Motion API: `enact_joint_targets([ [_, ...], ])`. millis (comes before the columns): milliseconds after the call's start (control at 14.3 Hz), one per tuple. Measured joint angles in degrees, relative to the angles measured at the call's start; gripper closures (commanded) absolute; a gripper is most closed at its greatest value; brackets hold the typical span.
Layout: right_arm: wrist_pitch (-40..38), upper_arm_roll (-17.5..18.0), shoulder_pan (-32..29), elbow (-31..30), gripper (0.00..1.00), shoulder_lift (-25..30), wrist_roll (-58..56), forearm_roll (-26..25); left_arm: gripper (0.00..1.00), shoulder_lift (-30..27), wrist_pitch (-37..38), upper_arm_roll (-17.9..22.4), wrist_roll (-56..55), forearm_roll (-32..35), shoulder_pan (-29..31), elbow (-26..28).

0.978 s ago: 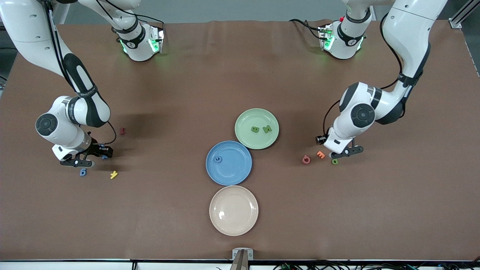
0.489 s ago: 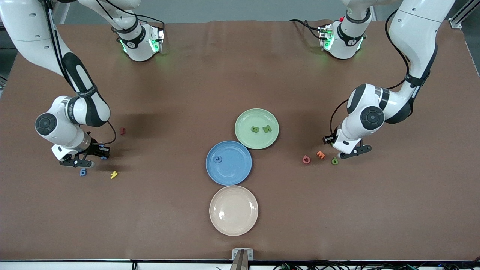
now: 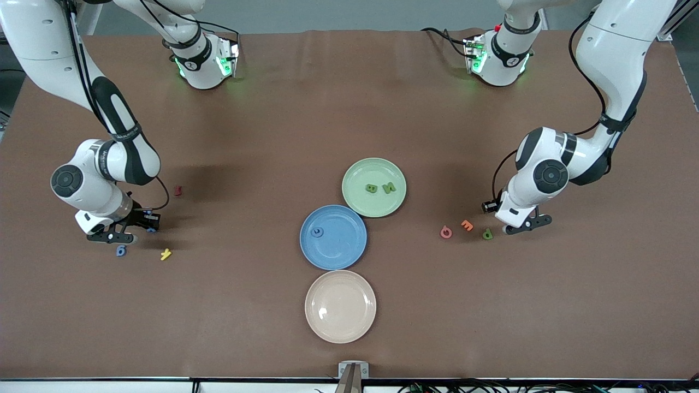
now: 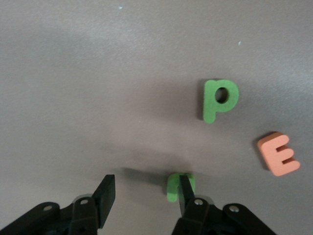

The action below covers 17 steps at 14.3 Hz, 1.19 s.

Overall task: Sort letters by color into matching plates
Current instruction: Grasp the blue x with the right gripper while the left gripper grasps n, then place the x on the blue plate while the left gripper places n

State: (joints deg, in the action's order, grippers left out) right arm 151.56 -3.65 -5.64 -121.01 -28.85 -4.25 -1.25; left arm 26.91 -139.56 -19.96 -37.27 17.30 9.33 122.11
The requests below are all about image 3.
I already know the white table edge rail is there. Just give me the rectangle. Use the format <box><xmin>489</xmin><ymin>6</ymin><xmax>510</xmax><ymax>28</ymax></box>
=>
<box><xmin>0</xmin><ymin>378</ymin><xmax>699</xmax><ymax>393</ymax></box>

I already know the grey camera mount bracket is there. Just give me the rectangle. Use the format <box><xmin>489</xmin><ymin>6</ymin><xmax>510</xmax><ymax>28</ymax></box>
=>
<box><xmin>338</xmin><ymin>360</ymin><xmax>370</xmax><ymax>393</ymax></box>

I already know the tangled black cable bundle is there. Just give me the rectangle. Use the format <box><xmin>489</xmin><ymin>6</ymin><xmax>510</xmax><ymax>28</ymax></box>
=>
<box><xmin>396</xmin><ymin>378</ymin><xmax>699</xmax><ymax>393</ymax></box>

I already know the blue plate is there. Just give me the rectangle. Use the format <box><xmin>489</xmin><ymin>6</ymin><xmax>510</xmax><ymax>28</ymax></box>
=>
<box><xmin>299</xmin><ymin>205</ymin><xmax>368</xmax><ymax>271</ymax></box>

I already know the black base cable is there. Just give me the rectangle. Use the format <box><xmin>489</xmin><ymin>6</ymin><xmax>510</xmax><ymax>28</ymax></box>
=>
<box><xmin>420</xmin><ymin>26</ymin><xmax>471</xmax><ymax>58</ymax></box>

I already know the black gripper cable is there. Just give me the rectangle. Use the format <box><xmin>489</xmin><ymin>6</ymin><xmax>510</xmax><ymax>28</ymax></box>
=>
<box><xmin>482</xmin><ymin>14</ymin><xmax>609</xmax><ymax>213</ymax></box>
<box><xmin>63</xmin><ymin>0</ymin><xmax>170</xmax><ymax>213</ymax></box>

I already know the green plate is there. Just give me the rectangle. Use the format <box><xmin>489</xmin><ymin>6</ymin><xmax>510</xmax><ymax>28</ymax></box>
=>
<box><xmin>342</xmin><ymin>158</ymin><xmax>407</xmax><ymax>218</ymax></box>

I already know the aluminium frame post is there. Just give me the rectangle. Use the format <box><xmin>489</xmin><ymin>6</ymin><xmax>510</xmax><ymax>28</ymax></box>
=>
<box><xmin>657</xmin><ymin>0</ymin><xmax>699</xmax><ymax>42</ymax></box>

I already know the beige plate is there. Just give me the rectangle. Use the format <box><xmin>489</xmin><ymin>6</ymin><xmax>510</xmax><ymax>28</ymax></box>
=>
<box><xmin>305</xmin><ymin>270</ymin><xmax>377</xmax><ymax>344</ymax></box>

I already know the brown table cover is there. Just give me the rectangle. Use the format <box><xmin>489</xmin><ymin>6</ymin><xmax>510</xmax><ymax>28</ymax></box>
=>
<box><xmin>0</xmin><ymin>28</ymin><xmax>699</xmax><ymax>380</ymax></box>

